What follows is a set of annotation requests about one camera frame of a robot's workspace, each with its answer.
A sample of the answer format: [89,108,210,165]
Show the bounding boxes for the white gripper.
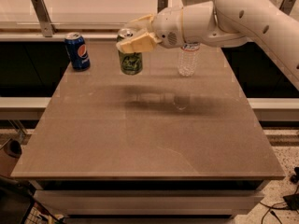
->
[116,7,184,54]

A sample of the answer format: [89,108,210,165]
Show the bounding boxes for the green soda can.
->
[117,28,143,76]

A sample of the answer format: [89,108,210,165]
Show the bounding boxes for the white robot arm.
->
[117,0,299,89]

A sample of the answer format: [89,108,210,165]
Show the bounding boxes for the blue pepsi can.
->
[64,32,91,71]

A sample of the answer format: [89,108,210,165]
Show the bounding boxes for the clear plastic water bottle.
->
[178,43,200,77]

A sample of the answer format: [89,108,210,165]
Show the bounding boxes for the brown cylinder bin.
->
[0,138,21,177]

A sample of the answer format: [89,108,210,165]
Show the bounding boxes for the middle metal railing bracket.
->
[157,0,168,12]

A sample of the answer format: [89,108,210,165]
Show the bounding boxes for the metal railing bracket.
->
[279,0,296,15]
[31,0,55,37]
[157,0,168,12]

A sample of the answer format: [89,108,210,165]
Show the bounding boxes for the left metal railing bracket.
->
[31,0,55,37]

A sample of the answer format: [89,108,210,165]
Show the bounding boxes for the right metal railing bracket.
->
[279,0,296,15]

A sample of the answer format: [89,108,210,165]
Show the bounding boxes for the black wire basket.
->
[0,176,65,224]

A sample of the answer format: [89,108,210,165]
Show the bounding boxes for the black cables on floor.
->
[259,166,299,224]

